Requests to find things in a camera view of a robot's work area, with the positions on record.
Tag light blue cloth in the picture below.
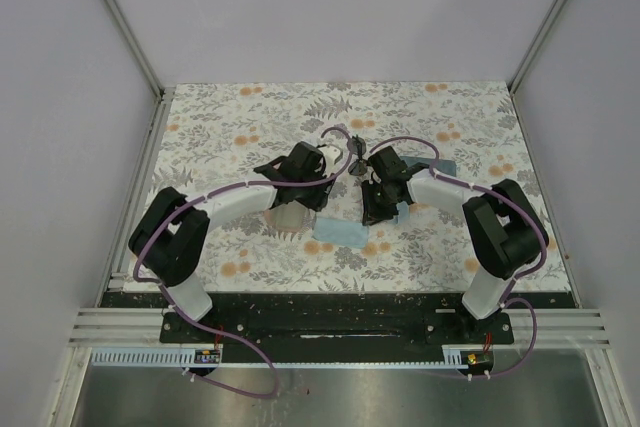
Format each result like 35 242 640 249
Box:
312 217 369 249
392 202 410 225

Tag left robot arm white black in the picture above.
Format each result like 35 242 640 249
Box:
128 141 343 342

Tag left aluminium frame post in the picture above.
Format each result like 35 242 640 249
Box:
101 0 165 99

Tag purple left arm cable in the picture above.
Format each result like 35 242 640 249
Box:
133 126 354 397

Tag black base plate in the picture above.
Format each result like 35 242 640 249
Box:
159 293 514 364

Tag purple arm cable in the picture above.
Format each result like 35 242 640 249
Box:
367 135 549 382
133 126 354 397

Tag aluminium frame post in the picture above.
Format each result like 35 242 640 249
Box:
101 0 165 99
509 0 601 96

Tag white slotted cable duct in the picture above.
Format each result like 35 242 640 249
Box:
90 347 480 370

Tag right aluminium frame post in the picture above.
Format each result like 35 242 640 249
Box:
509 0 601 96

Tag black sunglasses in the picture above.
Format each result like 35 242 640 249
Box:
348 135 368 177

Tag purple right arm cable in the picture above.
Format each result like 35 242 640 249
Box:
367 135 549 382

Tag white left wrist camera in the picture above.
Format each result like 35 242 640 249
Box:
319 145 343 170

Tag floral table mat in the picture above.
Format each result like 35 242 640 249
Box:
151 81 547 292

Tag blue-grey glasses case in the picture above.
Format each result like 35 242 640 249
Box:
400 156 457 177

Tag pink glasses case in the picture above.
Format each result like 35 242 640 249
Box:
264 202 308 233

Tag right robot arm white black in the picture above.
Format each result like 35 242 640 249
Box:
361 144 549 343

